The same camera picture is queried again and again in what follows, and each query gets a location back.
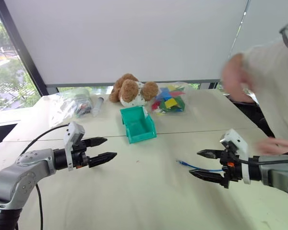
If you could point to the white roller blind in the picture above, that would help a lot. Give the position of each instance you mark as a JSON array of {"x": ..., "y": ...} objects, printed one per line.
[{"x": 124, "y": 40}]

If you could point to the black side desk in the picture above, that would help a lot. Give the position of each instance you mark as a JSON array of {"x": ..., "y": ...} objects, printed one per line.
[{"x": 1, "y": 136}]

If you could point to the clear bag of colourful blocks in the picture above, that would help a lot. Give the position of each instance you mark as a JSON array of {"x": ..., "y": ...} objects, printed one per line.
[{"x": 170, "y": 101}]

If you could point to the brown and white plush toy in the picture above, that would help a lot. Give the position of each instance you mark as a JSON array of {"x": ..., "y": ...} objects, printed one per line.
[{"x": 129, "y": 91}]

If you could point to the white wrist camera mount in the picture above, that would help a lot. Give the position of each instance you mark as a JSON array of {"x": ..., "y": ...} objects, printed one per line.
[
  {"x": 73, "y": 134},
  {"x": 237, "y": 141}
]

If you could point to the green plastic storage bin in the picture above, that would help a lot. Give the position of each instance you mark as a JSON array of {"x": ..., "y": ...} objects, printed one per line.
[{"x": 140, "y": 129}]

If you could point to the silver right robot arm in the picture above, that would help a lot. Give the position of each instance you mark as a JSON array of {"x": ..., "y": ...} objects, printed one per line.
[{"x": 273, "y": 170}]

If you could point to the dark window frame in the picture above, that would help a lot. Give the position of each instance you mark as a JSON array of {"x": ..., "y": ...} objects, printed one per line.
[{"x": 19, "y": 48}]

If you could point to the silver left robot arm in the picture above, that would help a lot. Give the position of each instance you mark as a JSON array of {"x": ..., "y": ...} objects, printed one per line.
[{"x": 19, "y": 172}]

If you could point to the person's bare hand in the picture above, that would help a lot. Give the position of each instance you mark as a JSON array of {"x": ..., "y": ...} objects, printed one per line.
[{"x": 276, "y": 145}]

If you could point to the person in white shirt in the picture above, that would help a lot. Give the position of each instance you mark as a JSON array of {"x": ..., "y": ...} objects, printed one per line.
[{"x": 278, "y": 95}]

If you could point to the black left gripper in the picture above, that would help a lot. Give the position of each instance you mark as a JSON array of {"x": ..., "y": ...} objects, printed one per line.
[{"x": 79, "y": 158}]

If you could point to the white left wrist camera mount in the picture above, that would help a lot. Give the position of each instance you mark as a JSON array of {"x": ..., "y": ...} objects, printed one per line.
[{"x": 73, "y": 134}]

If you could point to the clear bag of small parts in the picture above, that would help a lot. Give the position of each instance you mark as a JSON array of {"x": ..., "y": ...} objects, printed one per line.
[{"x": 74, "y": 105}]

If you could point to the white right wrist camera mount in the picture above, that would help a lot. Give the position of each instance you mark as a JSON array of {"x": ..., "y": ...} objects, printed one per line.
[{"x": 237, "y": 141}]

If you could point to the grey marker pen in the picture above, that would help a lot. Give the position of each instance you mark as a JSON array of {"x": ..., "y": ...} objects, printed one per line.
[{"x": 97, "y": 106}]

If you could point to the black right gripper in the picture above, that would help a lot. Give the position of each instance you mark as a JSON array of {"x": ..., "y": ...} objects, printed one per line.
[{"x": 232, "y": 167}]

